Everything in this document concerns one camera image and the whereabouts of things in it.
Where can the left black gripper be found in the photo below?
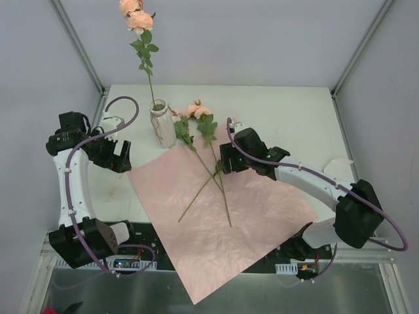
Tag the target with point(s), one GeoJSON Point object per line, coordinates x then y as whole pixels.
{"type": "Point", "coordinates": [109, 154]}

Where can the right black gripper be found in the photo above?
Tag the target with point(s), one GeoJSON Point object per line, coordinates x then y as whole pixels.
{"type": "Point", "coordinates": [232, 158]}

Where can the pink flowers with green leaves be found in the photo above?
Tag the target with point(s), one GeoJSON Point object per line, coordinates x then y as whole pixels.
{"type": "Point", "coordinates": [207, 156]}

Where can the purple wrapping paper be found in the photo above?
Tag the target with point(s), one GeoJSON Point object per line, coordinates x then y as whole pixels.
{"type": "Point", "coordinates": [204, 250]}

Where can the single pink rose stem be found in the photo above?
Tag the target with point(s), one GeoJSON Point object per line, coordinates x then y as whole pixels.
{"type": "Point", "coordinates": [140, 23]}

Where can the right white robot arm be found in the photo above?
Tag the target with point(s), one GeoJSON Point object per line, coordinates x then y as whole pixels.
{"type": "Point", "coordinates": [354, 222]}

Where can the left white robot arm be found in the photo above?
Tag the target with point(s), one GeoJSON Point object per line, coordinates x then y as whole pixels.
{"type": "Point", "coordinates": [81, 237]}

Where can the white ribbed ceramic vase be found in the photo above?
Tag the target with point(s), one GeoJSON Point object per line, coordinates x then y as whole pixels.
{"type": "Point", "coordinates": [162, 122]}

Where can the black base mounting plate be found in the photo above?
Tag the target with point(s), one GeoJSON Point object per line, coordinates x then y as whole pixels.
{"type": "Point", "coordinates": [140, 248]}

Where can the red object at bottom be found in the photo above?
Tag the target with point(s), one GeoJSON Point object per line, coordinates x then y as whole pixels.
{"type": "Point", "coordinates": [49, 311]}

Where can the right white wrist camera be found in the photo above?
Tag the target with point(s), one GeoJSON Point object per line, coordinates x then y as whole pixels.
{"type": "Point", "coordinates": [236, 127]}

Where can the left white cable duct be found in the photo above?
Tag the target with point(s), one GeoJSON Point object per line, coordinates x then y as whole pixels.
{"type": "Point", "coordinates": [120, 264]}

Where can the white cable duct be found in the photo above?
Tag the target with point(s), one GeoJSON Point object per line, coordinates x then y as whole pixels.
{"type": "Point", "coordinates": [120, 264]}
{"type": "Point", "coordinates": [294, 268]}

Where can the aluminium extrusion rail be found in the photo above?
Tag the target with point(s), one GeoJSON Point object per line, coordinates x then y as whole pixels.
{"type": "Point", "coordinates": [370, 254]}

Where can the right white cable duct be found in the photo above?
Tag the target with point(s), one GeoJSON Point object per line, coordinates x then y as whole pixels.
{"type": "Point", "coordinates": [294, 268]}

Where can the left aluminium frame post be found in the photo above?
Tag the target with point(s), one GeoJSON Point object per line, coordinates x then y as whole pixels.
{"type": "Point", "coordinates": [77, 44]}

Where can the aluminium frame post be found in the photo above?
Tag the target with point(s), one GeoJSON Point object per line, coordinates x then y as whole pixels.
{"type": "Point", "coordinates": [77, 44]}
{"type": "Point", "coordinates": [367, 37]}

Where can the right aluminium frame post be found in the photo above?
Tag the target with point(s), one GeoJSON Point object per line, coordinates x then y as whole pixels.
{"type": "Point", "coordinates": [367, 37]}

